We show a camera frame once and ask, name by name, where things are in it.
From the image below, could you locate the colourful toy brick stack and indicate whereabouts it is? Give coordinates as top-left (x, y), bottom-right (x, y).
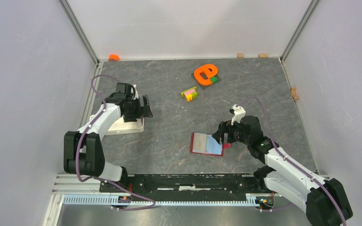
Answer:
top-left (180, 86), bottom-right (198, 102)

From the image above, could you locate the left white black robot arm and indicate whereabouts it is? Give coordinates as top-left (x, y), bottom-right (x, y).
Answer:
top-left (64, 83), bottom-right (153, 192)

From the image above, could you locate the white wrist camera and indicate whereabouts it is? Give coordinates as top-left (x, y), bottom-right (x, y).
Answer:
top-left (131, 84), bottom-right (139, 100)
top-left (230, 105), bottom-right (246, 125)

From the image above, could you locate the orange e-shaped block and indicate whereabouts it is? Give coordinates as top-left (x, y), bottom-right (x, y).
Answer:
top-left (193, 64), bottom-right (218, 87)

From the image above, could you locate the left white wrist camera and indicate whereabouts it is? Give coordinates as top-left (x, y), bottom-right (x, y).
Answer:
top-left (131, 84), bottom-right (139, 100)

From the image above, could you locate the green toy brick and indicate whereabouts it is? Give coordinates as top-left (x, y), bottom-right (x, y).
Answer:
top-left (210, 77), bottom-right (218, 83)

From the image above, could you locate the orange round cap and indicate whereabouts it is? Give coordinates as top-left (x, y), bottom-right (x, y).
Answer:
top-left (108, 54), bottom-right (120, 62)

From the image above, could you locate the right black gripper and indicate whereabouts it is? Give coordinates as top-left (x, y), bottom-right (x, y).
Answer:
top-left (212, 118), bottom-right (251, 145)

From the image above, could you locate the white plastic tray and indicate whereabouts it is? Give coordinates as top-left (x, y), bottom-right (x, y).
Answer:
top-left (80, 114), bottom-right (144, 138)

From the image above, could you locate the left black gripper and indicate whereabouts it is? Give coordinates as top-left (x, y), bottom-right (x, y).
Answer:
top-left (123, 95), bottom-right (153, 122)

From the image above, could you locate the dark square base plate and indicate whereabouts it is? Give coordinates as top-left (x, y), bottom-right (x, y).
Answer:
top-left (191, 73), bottom-right (222, 89)

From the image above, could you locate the red card holder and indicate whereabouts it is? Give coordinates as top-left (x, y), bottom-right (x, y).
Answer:
top-left (189, 133), bottom-right (231, 156)

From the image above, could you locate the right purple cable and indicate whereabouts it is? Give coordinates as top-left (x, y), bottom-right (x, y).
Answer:
top-left (237, 96), bottom-right (348, 226)

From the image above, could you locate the curved wooden piece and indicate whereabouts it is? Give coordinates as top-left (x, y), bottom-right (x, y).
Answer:
top-left (290, 87), bottom-right (299, 101)

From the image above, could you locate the grey cable duct comb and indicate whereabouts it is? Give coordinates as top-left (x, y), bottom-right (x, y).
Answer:
top-left (63, 194), bottom-right (258, 207)

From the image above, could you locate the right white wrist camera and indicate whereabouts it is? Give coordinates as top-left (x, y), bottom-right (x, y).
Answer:
top-left (230, 105), bottom-right (246, 125)

